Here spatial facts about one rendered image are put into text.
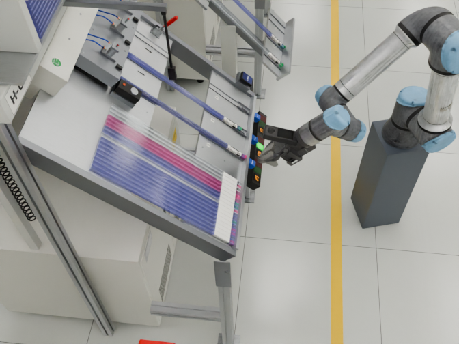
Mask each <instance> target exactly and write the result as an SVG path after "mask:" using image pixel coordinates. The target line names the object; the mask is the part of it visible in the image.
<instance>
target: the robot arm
mask: <svg viewBox="0 0 459 344"><path fill-rule="evenodd" d="M421 43H423V45H424V46H425V47H426V48H427V49H428V50H429V52H430V54H429V57H428V65H429V67H430V69H431V70H432V71H431V75H430V81H429V85H428V90H427V89H425V88H423V87H418V86H408V87H405V88H403V89H402V90H401V91H400V92H399V94H398V96H397V98H396V102H395V106H394V108H393V112H392V115H391V117H390V118H389V119H388V120H387V121H386V122H385V124H384V126H383V128H382V137H383V139H384V140H385V141H386V142H387V143H388V144H389V145H391V146H392V147H395V148H398V149H410V148H413V147H415V146H416V145H418V143H420V144H421V146H422V147H423V148H424V149H425V150H426V151H427V152H428V153H434V152H438V151H441V150H442V149H444V148H446V147H447V146H448V145H450V144H451V143H452V142H453V141H454V140H455V139H456V133H455V131H454V130H453V129H452V128H451V125H452V122H453V117H452V114H451V113H450V112H451V107H452V104H453V101H454V96H455V93H456V88H457V85H458V81H459V20H458V19H457V18H456V17H455V16H454V15H453V13H452V12H450V11H449V10H448V9H446V8H443V7H439V6H432V7H427V8H422V9H420V10H417V11H415V12H413V13H411V14H409V15H408V16H406V17H405V18H403V19H402V20H401V21H400V22H399V23H398V24H397V25H396V28H395V31H394V32H393V33H392V34H391V35H389V36H388V37H387V38H386V39H385V40H383V41H382V42H381V43H380V44H379V45H378V46H377V47H376V48H375V49H374V50H373V51H371V52H370V53H369V54H368V55H367V56H366V57H364V58H363V59H362V60H361V61H360V62H359V63H358V64H357V65H356V66H355V67H354V68H352V69H351V70H350V71H349V72H348V73H347V74H345V75H344V76H343V77H342V78H341V79H339V80H338V82H336V84H334V85H333V86H332V85H324V86H323V87H320V88H319V89H318V90H317V91H316V93H315V99H316V102H317V103H318V106H319V107H320V109H322V111H323V113H321V114H319V115H318V116H316V117H315V118H313V119H311V120H309V121H308V122H307V123H305V124H303V125H302V126H301V127H300V128H297V129H296V131H294V130H288V129H285V128H280V127H276V126H271V125H268V124H266V125H265V127H264V133H263V139H266V140H269V141H271V142H270V143H269V144H268V145H267V146H266V147H265V148H264V150H263V151H262V153H261V154H260V155H259V157H258V163H266V164H269V165H271V166H273V167H276V166H278V163H277V161H278V160H279V159H280V157H282V159H284V160H285V161H286V163H287V164H288V165H290V166H292V165H294V164H296V163H298V162H300V161H301V160H302V159H303V156H304V155H305V154H307V153H309V152H310V151H312V150H314V149H315V148H316V144H317V143H319V142H321V141H322V140H324V139H326V138H328V137H329V136H333V137H337V138H339V139H343V140H346V141H348V142H354V143H357V142H359V141H361V140H362V139H363V138H364V137H365V135H366V131H367V128H366V125H365V124H364V123H363V122H362V121H361V120H359V119H356V118H355V117H354V115H353V114H352V113H351V111H350V109H349V108H348V107H347V106H346V104H347V103H348V102H349V101H350V100H352V99H353V98H354V97H355V96H356V95H357V94H358V93H359V92H361V91H362V90H363V89H364V88H366V87H367V86H368V85H369V84H370V83H371V82H372V81H373V80H374V79H376V78H377V77H378V76H379V75H381V74H382V73H383V72H384V71H385V70H386V69H387V68H388V67H389V66H391V65H392V64H393V63H394V62H396V61H397V60H398V59H399V58H400V57H401V56H402V55H403V54H404V53H406V52H407V51H408V50H409V49H411V48H417V47H418V46H419V45H420V44H421ZM295 160H297V162H295V163H293V164H292V162H294V161H295Z"/></svg>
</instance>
